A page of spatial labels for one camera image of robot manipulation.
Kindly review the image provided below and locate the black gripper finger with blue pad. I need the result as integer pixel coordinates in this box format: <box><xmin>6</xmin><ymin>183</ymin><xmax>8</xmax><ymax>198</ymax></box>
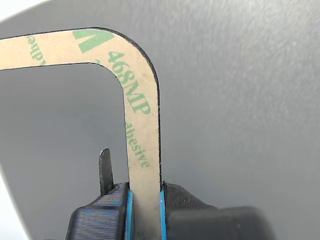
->
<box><xmin>159</xmin><ymin>180</ymin><xmax>279</xmax><ymax>240</ymax></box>

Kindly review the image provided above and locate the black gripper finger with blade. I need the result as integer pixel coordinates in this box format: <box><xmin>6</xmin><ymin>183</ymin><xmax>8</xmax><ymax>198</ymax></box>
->
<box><xmin>65</xmin><ymin>147</ymin><xmax>136</xmax><ymax>240</ymax></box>

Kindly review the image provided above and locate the tan adhesive rectangular frame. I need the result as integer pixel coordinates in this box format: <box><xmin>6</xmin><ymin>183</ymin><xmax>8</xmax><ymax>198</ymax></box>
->
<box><xmin>0</xmin><ymin>26</ymin><xmax>164</xmax><ymax>240</ymax></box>

